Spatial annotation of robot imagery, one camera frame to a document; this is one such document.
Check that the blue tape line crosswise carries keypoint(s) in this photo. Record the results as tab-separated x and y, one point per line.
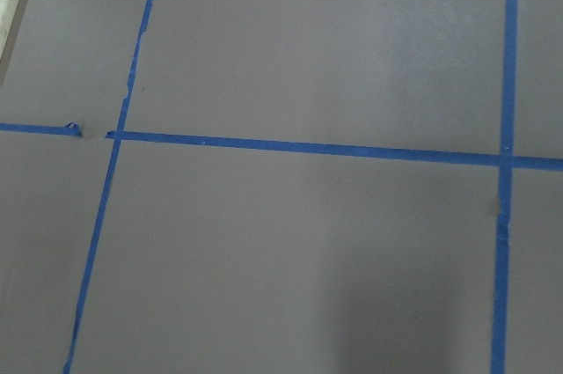
431	156

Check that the blue tape line lengthwise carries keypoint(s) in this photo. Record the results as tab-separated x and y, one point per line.
505	182
106	190

